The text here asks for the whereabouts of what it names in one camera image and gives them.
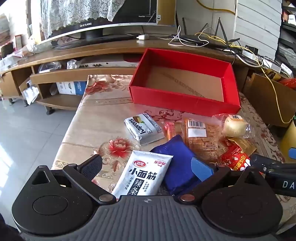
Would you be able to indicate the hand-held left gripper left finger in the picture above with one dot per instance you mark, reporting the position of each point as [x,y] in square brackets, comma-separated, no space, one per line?
[92,165]

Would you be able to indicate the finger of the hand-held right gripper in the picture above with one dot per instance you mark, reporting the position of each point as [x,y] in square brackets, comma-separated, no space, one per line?
[261,162]
[292,153]

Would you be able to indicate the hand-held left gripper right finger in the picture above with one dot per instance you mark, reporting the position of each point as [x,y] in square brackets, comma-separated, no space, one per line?
[201,168]

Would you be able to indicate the gold foil snack packet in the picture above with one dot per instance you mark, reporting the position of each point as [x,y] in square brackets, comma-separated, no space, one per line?
[242,144]

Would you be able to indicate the red snack packet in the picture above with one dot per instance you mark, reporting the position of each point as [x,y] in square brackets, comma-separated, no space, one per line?
[233,158]

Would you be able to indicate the round steamed cake packet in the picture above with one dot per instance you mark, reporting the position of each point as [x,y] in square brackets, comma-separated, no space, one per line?
[233,127]

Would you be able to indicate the white spicy strip packet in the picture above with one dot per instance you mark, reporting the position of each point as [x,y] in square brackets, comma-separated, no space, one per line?
[138,176]

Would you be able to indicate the small clear cake packet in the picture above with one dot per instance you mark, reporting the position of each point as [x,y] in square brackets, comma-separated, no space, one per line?
[171,129]

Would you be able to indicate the red cardboard box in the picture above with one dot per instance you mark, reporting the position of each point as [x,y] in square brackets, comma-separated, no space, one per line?
[185,104]

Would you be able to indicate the orange bread packet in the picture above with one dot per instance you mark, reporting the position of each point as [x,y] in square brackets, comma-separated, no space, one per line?
[203,143]

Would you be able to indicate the blue snack packet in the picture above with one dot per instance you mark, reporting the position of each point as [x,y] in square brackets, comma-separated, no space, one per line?
[175,157]

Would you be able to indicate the white wafer packet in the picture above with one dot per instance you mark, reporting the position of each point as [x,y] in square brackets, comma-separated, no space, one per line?
[143,128]

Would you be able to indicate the brown cardboard box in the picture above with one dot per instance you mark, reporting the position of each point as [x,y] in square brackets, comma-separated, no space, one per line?
[261,97]

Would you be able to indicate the red plastic bag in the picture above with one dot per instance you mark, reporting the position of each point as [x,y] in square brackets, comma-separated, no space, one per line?
[289,83]

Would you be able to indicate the white and blue carton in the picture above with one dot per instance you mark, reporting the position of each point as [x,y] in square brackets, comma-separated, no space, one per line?
[71,88]

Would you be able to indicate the silver set-top box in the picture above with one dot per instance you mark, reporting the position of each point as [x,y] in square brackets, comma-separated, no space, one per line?
[104,64]

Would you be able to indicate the white power strip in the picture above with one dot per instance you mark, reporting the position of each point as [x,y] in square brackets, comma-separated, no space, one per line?
[249,55]

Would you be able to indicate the clear plastic bag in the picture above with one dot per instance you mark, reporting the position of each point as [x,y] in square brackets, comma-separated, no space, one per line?
[49,67]

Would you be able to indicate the black power adapter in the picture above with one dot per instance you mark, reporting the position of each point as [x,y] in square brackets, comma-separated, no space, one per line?
[251,49]

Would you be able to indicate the dark storage shelf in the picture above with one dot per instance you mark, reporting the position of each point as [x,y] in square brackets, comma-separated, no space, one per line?
[288,34]

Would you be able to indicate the wooden television stand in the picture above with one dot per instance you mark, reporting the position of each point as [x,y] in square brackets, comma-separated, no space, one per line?
[92,46]

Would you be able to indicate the black router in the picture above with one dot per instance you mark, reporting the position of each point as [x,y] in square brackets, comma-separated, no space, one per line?
[192,39]

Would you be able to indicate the white charger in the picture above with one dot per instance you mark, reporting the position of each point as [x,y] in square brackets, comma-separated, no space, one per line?
[143,37]

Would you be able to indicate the white lace cloth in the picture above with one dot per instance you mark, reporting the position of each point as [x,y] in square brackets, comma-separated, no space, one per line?
[69,14]

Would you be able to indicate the brown cardboard panel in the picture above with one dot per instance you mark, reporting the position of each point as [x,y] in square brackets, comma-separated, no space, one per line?
[166,11]

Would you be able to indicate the black television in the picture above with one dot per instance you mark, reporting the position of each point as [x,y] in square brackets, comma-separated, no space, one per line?
[129,9]

